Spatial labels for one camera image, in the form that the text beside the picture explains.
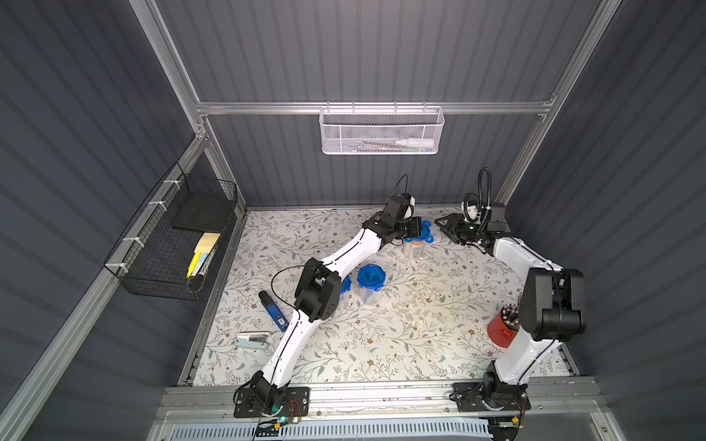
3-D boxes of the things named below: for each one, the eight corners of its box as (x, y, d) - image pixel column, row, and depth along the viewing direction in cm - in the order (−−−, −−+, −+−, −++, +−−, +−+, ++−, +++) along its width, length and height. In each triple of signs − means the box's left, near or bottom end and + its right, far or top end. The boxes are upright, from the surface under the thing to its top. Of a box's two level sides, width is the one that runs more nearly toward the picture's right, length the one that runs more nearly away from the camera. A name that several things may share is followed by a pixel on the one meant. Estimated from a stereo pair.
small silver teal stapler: (236, 349, 85) (233, 346, 82) (240, 335, 88) (237, 332, 85) (268, 349, 85) (265, 346, 82) (271, 335, 88) (269, 332, 85)
